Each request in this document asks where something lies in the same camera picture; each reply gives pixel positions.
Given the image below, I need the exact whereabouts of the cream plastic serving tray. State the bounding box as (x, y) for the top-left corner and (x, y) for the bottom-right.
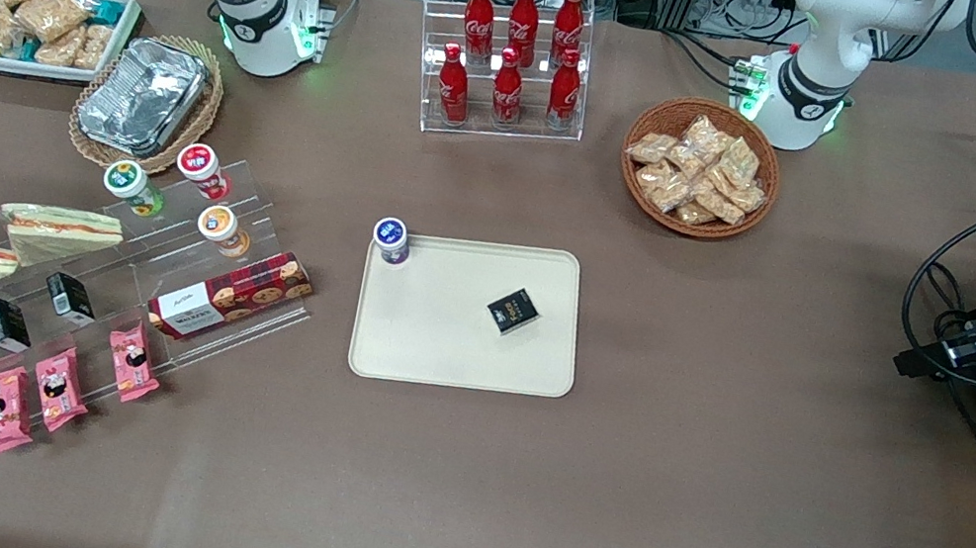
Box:
(345, 217), (597, 413)

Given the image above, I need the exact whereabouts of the pink cartoon snack packet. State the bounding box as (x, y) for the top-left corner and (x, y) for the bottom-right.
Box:
(24, 341), (100, 439)
(98, 318), (171, 410)
(0, 363), (46, 461)

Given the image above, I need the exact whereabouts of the green gum bottle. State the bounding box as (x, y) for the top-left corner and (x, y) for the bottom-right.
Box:
(98, 156), (171, 222)

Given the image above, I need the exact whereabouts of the clear acrylic stepped stand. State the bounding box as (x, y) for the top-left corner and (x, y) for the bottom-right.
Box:
(0, 118), (337, 413)

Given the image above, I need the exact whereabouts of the silver foil container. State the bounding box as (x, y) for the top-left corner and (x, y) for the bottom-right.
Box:
(72, 29), (217, 166)

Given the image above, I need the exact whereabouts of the teal snack packet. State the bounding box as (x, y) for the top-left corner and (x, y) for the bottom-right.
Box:
(76, 0), (127, 30)

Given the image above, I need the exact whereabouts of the white plastic snack bin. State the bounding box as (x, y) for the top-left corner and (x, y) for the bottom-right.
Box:
(0, 0), (146, 98)

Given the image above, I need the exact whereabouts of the red gum bottle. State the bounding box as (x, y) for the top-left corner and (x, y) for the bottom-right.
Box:
(171, 139), (237, 204)

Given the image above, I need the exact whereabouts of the orange gum bottle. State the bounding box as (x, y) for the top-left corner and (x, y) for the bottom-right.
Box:
(192, 202), (257, 262)

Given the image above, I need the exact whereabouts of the oval wicker basket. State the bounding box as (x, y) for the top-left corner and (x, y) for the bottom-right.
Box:
(63, 21), (232, 185)

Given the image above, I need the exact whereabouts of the red plaid cookie box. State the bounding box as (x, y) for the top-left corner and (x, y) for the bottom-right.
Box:
(144, 229), (319, 360)

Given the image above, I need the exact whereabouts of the round wicker basket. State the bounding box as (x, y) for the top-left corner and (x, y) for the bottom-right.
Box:
(609, 87), (792, 252)

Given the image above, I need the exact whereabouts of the black tissue pack gold print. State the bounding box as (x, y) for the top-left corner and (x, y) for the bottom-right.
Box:
(483, 282), (545, 340)

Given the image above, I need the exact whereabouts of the red cola bottle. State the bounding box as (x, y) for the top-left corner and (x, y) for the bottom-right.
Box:
(543, 46), (588, 132)
(501, 0), (544, 70)
(456, 0), (500, 64)
(487, 46), (531, 130)
(431, 42), (479, 127)
(547, 0), (589, 69)

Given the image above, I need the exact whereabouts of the blue gum bottle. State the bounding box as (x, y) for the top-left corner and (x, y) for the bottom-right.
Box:
(368, 215), (416, 269)

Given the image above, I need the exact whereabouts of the clear acrylic bottle rack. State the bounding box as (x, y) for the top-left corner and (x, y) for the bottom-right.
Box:
(400, 0), (606, 160)

